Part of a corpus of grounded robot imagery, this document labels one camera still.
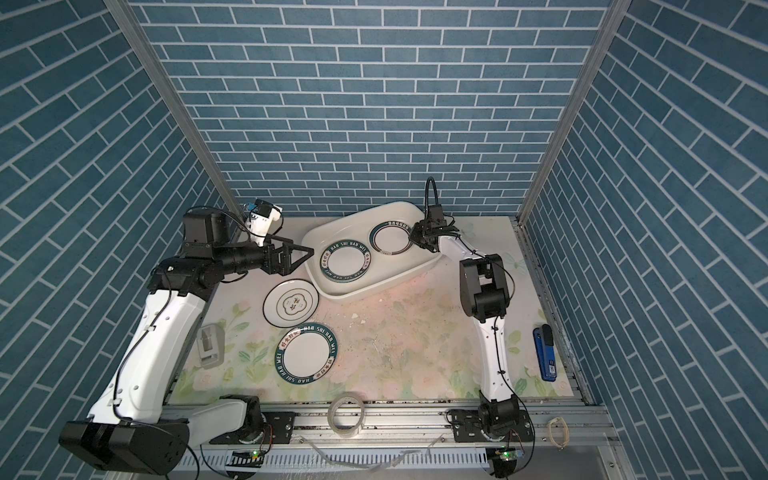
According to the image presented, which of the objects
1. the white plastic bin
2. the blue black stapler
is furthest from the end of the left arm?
the blue black stapler

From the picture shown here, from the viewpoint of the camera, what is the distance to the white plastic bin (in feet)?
3.25

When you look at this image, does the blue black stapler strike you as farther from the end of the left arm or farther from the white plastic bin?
the end of the left arm

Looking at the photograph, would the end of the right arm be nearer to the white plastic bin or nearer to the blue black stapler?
the white plastic bin

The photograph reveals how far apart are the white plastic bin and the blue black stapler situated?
390mm

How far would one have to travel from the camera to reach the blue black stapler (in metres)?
0.82
